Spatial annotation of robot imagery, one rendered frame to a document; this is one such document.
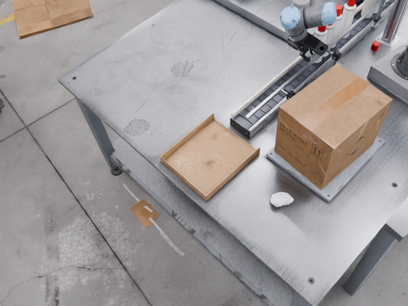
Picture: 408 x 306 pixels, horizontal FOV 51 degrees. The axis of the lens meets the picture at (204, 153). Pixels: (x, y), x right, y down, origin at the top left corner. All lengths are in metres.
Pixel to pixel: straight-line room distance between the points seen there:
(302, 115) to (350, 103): 0.17
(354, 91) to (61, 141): 2.04
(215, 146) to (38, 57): 2.22
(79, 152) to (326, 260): 1.87
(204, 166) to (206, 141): 0.12
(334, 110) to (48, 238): 1.81
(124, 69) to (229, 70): 0.50
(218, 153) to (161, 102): 0.38
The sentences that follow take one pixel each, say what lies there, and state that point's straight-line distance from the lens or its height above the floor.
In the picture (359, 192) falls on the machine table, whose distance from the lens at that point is 1.68.
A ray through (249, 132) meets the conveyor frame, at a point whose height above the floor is 0.87.
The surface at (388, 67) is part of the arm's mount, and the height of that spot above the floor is 0.90.
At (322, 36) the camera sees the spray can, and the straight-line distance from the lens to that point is 1.88.
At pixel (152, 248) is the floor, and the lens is 2.46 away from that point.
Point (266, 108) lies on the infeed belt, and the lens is 1.79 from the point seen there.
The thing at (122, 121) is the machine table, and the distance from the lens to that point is 1.88.
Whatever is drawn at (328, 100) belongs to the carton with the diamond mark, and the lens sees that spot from 1.52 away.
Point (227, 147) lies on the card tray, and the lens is 1.72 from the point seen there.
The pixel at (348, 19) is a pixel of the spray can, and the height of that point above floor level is 0.99.
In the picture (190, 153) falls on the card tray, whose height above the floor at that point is 0.83.
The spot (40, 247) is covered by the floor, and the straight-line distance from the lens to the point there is 2.67.
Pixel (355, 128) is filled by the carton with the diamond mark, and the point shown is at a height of 1.12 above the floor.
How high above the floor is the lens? 2.25
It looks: 56 degrees down
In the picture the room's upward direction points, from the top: 7 degrees counter-clockwise
